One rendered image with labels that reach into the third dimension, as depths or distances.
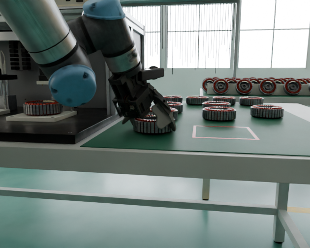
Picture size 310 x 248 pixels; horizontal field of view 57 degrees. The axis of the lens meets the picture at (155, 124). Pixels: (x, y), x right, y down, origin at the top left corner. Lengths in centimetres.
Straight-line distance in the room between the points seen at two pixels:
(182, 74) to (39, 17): 683
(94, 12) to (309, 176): 52
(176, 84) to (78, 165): 667
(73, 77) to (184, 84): 680
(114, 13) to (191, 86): 666
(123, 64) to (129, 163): 21
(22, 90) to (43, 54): 81
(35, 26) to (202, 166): 38
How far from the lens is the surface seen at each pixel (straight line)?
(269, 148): 66
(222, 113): 95
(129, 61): 63
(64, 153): 64
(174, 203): 165
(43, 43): 46
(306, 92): 221
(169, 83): 726
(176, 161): 58
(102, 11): 60
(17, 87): 129
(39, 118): 87
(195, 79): 722
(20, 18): 45
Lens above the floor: 91
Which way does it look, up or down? 10 degrees down
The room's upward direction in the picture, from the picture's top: straight up
